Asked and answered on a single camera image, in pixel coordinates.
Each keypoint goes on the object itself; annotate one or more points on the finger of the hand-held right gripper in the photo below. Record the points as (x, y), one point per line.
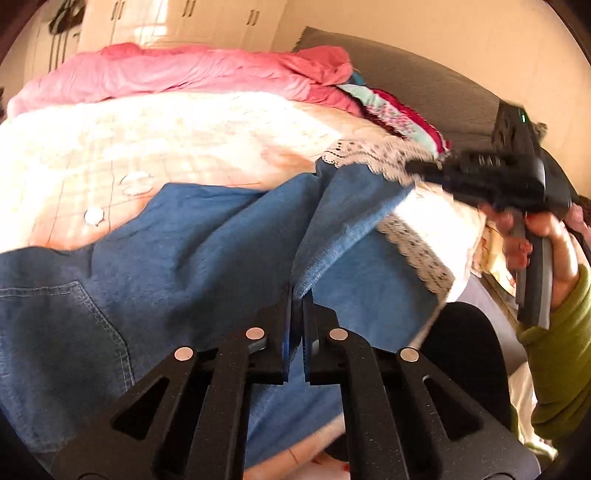
(427, 170)

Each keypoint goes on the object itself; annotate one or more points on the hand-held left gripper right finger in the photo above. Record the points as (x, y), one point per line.
(305, 344)

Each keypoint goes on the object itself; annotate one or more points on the person's right forearm green sleeve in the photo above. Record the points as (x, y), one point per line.
(563, 369)

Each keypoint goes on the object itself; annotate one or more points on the person's black-trousered leg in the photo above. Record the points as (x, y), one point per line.
(461, 360)

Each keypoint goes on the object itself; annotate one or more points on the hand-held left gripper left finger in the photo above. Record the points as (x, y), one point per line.
(288, 344)

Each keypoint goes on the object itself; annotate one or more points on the white wardrobe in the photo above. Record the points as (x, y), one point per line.
(207, 21)

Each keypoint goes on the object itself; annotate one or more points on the white orange printed blanket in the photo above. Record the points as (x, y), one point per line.
(161, 138)

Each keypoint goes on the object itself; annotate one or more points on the person's right hand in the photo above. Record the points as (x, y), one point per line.
(561, 263)

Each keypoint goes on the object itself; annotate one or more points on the blue denim jeans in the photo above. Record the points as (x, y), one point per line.
(184, 254)

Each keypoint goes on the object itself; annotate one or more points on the colourful patterned cloth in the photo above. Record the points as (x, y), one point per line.
(397, 115)

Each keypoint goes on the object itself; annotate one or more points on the grey upholstered headboard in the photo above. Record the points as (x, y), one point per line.
(415, 78)

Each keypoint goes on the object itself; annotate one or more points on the pink duvet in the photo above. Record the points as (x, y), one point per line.
(184, 74)

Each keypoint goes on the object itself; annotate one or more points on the dark hanging bag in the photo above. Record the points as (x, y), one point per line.
(67, 16)

